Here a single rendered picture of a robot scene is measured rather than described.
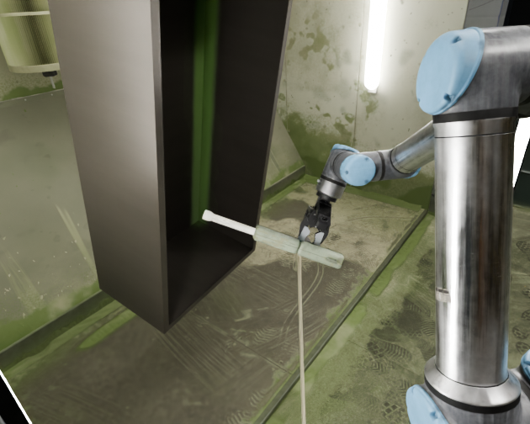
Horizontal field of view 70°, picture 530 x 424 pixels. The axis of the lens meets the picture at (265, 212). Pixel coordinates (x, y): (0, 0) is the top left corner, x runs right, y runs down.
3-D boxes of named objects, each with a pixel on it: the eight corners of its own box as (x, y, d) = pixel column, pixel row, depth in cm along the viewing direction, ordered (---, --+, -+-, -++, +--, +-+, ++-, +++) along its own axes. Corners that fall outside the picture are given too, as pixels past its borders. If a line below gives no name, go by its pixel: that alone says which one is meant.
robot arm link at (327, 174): (340, 143, 118) (331, 140, 127) (325, 180, 120) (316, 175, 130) (366, 153, 120) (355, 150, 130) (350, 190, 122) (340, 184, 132)
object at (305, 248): (333, 241, 145) (347, 259, 123) (329, 251, 146) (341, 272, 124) (213, 198, 142) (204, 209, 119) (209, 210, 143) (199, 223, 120)
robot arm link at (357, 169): (384, 152, 108) (367, 148, 120) (344, 156, 106) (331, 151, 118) (384, 185, 110) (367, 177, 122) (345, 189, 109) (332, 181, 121)
